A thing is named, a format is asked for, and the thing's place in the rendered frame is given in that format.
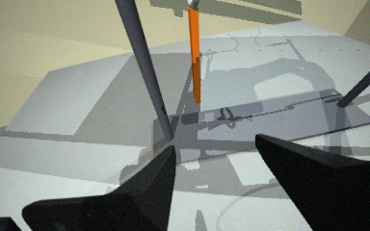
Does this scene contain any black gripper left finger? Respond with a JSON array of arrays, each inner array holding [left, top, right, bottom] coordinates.
[[21, 145, 176, 231]]

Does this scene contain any orange handle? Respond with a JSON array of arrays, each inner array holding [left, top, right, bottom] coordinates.
[[187, 0, 200, 104]]

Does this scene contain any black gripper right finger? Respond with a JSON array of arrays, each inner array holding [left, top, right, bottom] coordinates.
[[255, 134, 370, 231]]

